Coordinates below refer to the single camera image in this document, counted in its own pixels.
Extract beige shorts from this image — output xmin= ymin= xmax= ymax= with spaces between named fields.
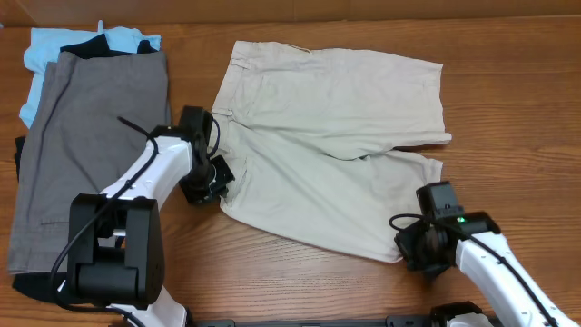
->
xmin=212 ymin=41 xmax=451 ymax=263

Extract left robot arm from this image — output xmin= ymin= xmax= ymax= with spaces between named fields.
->
xmin=51 ymin=106 xmax=234 ymax=326

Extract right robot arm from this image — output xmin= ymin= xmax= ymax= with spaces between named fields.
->
xmin=389 ymin=182 xmax=576 ymax=327

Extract grey shorts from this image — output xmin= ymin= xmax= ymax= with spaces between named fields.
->
xmin=6 ymin=50 xmax=172 ymax=277

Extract black garment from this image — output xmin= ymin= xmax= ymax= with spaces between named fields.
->
xmin=10 ymin=32 xmax=158 ymax=305

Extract light blue garment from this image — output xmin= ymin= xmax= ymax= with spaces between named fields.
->
xmin=19 ymin=20 xmax=162 ymax=128

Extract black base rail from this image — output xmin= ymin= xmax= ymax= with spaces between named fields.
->
xmin=185 ymin=302 xmax=496 ymax=327

